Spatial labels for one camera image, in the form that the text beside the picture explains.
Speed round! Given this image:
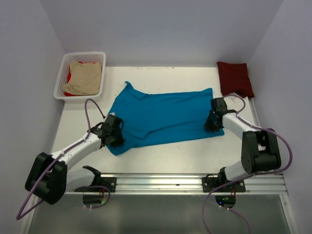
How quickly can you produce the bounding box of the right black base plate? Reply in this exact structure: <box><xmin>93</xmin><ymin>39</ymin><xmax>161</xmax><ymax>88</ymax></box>
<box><xmin>201</xmin><ymin>174</ymin><xmax>246</xmax><ymax>193</ymax></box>

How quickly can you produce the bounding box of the blue t shirt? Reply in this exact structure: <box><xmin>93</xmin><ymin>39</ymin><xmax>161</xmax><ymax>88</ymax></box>
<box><xmin>108</xmin><ymin>81</ymin><xmax>224</xmax><ymax>156</ymax></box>

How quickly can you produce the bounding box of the beige t shirt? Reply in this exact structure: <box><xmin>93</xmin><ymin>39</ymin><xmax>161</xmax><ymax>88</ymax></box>
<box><xmin>62</xmin><ymin>60</ymin><xmax>102</xmax><ymax>96</ymax></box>

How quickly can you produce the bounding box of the white plastic basket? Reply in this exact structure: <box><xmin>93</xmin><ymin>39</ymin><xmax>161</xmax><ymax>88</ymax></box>
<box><xmin>54</xmin><ymin>51</ymin><xmax>106</xmax><ymax>103</ymax></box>

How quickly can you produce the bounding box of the red t shirt in basket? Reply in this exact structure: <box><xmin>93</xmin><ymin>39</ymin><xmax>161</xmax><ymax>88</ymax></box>
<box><xmin>63</xmin><ymin>66</ymin><xmax>78</xmax><ymax>97</ymax></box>

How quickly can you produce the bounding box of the aluminium mounting rail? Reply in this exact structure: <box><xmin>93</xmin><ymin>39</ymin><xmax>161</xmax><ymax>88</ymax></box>
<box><xmin>69</xmin><ymin>173</ymin><xmax>288</xmax><ymax>195</ymax></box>

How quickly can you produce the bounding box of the folded dark red t shirt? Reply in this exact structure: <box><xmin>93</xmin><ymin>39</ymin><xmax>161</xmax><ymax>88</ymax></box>
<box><xmin>216</xmin><ymin>61</ymin><xmax>254</xmax><ymax>98</ymax></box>

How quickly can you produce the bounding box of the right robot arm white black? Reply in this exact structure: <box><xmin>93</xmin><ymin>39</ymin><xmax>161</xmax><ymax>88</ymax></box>
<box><xmin>202</xmin><ymin>97</ymin><xmax>281</xmax><ymax>192</ymax></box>

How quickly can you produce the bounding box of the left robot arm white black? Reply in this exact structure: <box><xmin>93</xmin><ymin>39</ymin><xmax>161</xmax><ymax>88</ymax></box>
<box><xmin>25</xmin><ymin>114</ymin><xmax>125</xmax><ymax>205</ymax></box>

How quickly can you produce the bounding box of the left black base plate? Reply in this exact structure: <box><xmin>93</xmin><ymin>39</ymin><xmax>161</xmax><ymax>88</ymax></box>
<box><xmin>97</xmin><ymin>176</ymin><xmax>117</xmax><ymax>193</ymax></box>

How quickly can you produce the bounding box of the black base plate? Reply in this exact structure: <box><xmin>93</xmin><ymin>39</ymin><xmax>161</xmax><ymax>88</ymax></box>
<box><xmin>97</xmin><ymin>176</ymin><xmax>117</xmax><ymax>193</ymax></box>
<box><xmin>201</xmin><ymin>174</ymin><xmax>246</xmax><ymax>193</ymax></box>

